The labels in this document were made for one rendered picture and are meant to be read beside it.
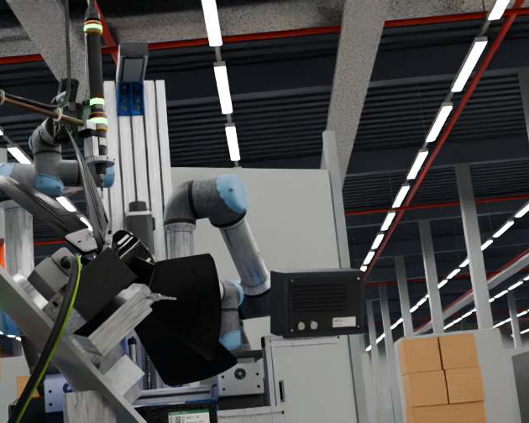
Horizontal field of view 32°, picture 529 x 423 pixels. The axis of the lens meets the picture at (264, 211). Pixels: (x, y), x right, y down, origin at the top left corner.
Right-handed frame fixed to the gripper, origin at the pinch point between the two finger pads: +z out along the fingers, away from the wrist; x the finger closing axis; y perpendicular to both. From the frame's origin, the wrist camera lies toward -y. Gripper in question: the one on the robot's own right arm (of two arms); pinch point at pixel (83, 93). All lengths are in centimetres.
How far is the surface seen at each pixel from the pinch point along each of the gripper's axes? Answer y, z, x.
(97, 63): -4.4, 9.5, -0.3
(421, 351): 20, -563, -588
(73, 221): 36.1, 10.4, 8.1
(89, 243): 42.2, 14.9, 6.3
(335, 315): 56, -11, -78
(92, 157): 20.1, 10.0, 2.5
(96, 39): -10.6, 9.6, -0.2
